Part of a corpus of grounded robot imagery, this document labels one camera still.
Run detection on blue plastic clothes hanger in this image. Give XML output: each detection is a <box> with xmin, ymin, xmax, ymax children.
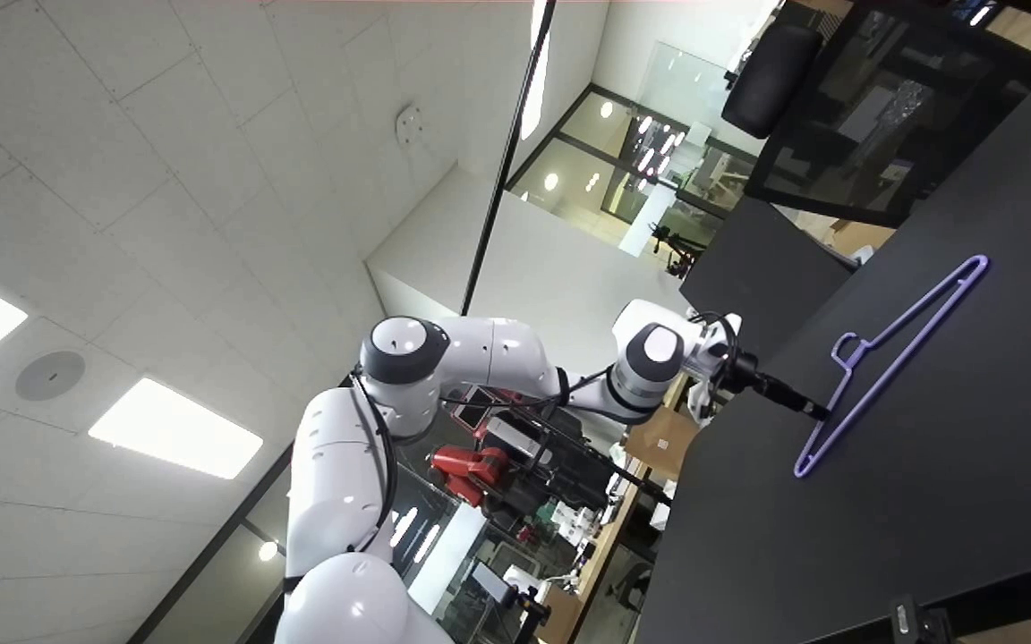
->
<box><xmin>789</xmin><ymin>249</ymin><xmax>991</xmax><ymax>483</ymax></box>

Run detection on round ceiling speaker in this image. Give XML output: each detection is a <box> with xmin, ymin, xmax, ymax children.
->
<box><xmin>10</xmin><ymin>345</ymin><xmax>88</xmax><ymax>405</ymax></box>

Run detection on narrow ceiling light strip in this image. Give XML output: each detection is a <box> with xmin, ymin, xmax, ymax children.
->
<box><xmin>520</xmin><ymin>0</ymin><xmax>558</xmax><ymax>144</ymax></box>

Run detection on red machine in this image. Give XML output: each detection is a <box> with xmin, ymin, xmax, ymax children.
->
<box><xmin>427</xmin><ymin>442</ymin><xmax>509</xmax><ymax>509</ymax></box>

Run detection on black rack upright pole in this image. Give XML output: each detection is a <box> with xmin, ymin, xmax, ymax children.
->
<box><xmin>458</xmin><ymin>0</ymin><xmax>563</xmax><ymax>318</ymax></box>

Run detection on large dark framed panel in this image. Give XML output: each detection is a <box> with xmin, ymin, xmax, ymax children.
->
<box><xmin>743</xmin><ymin>0</ymin><xmax>1031</xmax><ymax>229</ymax></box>

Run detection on black mesh office chair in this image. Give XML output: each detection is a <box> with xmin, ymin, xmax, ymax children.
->
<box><xmin>720</xmin><ymin>21</ymin><xmax>826</xmax><ymax>140</ymax></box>

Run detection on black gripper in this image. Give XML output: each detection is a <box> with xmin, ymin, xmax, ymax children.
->
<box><xmin>692</xmin><ymin>316</ymin><xmax>835</xmax><ymax>421</ymax></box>

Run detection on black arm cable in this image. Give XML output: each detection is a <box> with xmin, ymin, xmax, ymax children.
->
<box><xmin>344</xmin><ymin>368</ymin><xmax>398</xmax><ymax>553</ymax></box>

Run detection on black standing board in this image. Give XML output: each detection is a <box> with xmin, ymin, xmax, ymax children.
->
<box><xmin>676</xmin><ymin>193</ymin><xmax>855</xmax><ymax>362</ymax></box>

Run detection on black table clamp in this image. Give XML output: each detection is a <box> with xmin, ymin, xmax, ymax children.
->
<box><xmin>883</xmin><ymin>601</ymin><xmax>957</xmax><ymax>644</ymax></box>

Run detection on wooden workbench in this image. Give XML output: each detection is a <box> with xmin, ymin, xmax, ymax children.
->
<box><xmin>533</xmin><ymin>399</ymin><xmax>707</xmax><ymax>644</ymax></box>

